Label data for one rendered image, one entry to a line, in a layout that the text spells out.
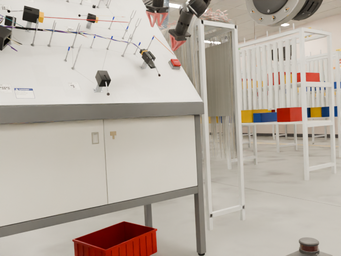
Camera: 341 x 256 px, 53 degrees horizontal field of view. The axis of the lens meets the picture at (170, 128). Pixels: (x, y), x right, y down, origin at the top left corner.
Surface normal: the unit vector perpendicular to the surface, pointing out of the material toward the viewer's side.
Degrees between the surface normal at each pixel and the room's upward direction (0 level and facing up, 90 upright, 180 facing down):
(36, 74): 52
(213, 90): 90
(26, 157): 90
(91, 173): 90
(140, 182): 90
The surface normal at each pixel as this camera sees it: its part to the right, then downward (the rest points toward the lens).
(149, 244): 0.77, -0.02
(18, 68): 0.43, -0.62
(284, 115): -0.81, 0.06
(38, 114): 0.59, 0.00
